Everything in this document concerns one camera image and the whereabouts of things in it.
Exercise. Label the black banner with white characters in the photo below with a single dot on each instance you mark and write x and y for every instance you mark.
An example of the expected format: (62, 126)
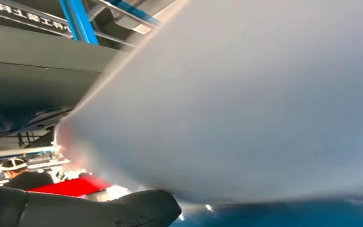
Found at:
(28, 15)

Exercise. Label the red barrier belt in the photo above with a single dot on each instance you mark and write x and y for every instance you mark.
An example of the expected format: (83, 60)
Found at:
(72, 187)

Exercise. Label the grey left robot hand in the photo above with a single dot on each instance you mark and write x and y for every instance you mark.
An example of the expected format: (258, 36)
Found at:
(75, 211)

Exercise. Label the person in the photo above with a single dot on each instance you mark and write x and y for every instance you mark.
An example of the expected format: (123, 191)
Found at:
(28, 181)

